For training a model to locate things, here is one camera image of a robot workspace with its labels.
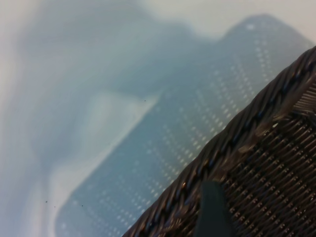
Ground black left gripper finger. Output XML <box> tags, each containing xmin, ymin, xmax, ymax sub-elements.
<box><xmin>194</xmin><ymin>181</ymin><xmax>230</xmax><ymax>237</ymax></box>

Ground dark brown wicker basket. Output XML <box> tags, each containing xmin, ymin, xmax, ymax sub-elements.
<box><xmin>121</xmin><ymin>45</ymin><xmax>316</xmax><ymax>237</ymax></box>

